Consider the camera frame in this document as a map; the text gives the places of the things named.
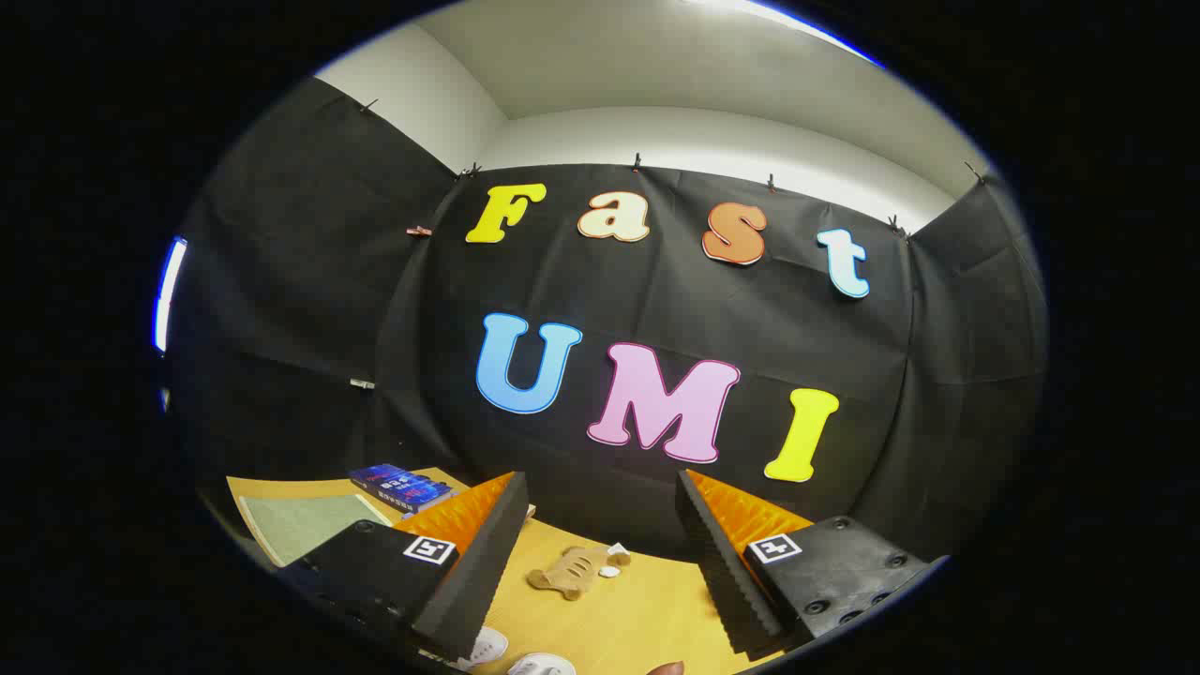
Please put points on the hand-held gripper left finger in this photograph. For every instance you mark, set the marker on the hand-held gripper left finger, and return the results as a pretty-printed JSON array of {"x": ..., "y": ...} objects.
[{"x": 469, "y": 581}]

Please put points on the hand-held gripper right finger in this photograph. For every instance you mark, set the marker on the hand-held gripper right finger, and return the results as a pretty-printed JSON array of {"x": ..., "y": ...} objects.
[{"x": 727, "y": 581}]

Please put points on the white canvas shoe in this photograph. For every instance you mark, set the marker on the white canvas shoe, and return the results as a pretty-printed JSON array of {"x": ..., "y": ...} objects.
[
  {"x": 542, "y": 666},
  {"x": 486, "y": 647}
]

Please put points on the cream fabric storage box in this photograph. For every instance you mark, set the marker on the cream fabric storage box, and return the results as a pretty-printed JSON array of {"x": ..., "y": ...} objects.
[{"x": 300, "y": 525}]

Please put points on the brown plush toy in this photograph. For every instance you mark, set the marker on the brown plush toy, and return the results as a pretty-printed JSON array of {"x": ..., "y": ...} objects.
[{"x": 567, "y": 572}]

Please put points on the dark blue book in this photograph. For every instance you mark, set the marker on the dark blue book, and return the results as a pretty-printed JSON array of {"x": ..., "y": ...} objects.
[{"x": 398, "y": 486}]

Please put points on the row of black clips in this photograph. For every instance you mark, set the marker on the row of black clips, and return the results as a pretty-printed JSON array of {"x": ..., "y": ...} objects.
[{"x": 470, "y": 171}]

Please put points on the white light strip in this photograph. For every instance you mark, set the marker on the white light strip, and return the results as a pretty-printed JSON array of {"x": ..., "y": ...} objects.
[{"x": 169, "y": 295}]

